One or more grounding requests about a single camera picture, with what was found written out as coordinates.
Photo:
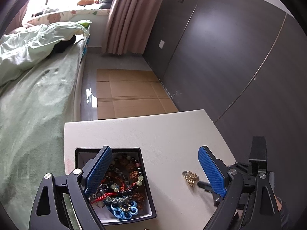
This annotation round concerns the green bed sheet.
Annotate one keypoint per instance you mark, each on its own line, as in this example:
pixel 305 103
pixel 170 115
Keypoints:
pixel 34 109

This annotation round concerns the flattened cardboard sheet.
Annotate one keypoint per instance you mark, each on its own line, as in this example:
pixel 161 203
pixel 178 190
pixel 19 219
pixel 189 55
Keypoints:
pixel 130 93

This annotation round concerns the black jewelry box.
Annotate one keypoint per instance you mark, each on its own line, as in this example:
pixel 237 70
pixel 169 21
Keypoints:
pixel 123 195

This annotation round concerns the orange plush toy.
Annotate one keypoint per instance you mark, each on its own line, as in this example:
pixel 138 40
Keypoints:
pixel 86 2

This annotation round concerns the green item on bed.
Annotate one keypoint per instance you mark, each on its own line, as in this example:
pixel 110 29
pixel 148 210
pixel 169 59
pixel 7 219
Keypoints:
pixel 85 23

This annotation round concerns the bear pattern pillow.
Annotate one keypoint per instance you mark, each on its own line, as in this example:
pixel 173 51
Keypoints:
pixel 69 15

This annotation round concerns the pink curtain right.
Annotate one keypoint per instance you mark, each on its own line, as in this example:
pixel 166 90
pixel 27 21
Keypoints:
pixel 129 26

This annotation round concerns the light green duvet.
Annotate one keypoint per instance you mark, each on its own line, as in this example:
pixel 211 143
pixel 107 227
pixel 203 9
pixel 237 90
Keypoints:
pixel 25 49

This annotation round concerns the person's right hand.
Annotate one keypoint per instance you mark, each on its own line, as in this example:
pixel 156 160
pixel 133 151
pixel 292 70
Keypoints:
pixel 279 203

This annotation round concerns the gold butterfly pendant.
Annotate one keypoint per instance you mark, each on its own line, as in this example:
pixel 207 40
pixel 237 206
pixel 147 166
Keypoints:
pixel 190 177

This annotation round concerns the dark grey wardrobe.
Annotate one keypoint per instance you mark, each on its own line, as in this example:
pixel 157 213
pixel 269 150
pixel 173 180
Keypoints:
pixel 244 63

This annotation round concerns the black garment on bed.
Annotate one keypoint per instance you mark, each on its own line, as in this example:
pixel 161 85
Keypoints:
pixel 61 46

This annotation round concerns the white wall socket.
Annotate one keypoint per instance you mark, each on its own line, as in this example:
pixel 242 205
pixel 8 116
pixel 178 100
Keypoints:
pixel 161 44

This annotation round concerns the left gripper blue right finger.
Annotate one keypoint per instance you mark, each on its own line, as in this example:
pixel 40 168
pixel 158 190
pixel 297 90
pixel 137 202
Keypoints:
pixel 215 170

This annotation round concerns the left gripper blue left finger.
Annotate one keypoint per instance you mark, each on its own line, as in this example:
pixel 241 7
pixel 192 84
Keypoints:
pixel 95 170

